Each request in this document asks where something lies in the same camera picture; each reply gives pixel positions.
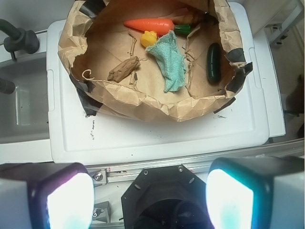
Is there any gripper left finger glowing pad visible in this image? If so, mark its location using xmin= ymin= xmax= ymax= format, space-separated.
xmin=0 ymin=162 xmax=94 ymax=229

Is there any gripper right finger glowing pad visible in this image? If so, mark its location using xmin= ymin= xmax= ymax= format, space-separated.
xmin=205 ymin=156 xmax=305 ymax=229

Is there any brown wood chip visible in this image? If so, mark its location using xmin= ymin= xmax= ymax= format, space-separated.
xmin=107 ymin=56 xmax=141 ymax=83

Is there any white plastic bin lid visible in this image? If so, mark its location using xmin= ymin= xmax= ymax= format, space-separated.
xmin=47 ymin=2 xmax=270 ymax=165

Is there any dark green toy cucumber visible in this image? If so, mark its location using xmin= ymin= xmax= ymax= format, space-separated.
xmin=206 ymin=43 xmax=221 ymax=83

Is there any dark green clamp knob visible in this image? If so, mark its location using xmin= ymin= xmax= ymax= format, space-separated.
xmin=0 ymin=19 xmax=40 ymax=62

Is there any brown paper bag tray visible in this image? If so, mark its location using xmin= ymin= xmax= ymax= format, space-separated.
xmin=58 ymin=0 xmax=253 ymax=122

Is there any teal knitted cloth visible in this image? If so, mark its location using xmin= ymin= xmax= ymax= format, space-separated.
xmin=145 ymin=31 xmax=186 ymax=93

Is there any yellow rubber duck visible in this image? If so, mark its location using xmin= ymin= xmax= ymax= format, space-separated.
xmin=140 ymin=31 xmax=158 ymax=48

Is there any brown seashell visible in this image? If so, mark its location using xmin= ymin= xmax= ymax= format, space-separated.
xmin=171 ymin=8 xmax=206 ymax=25

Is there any orange toy carrot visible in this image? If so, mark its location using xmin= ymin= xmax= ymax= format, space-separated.
xmin=123 ymin=18 xmax=191 ymax=35

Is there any aluminium frame rail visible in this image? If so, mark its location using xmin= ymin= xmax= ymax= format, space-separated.
xmin=85 ymin=139 xmax=305 ymax=186

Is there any black octagonal mount plate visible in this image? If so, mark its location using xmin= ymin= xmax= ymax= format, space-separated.
xmin=121 ymin=165 xmax=214 ymax=229

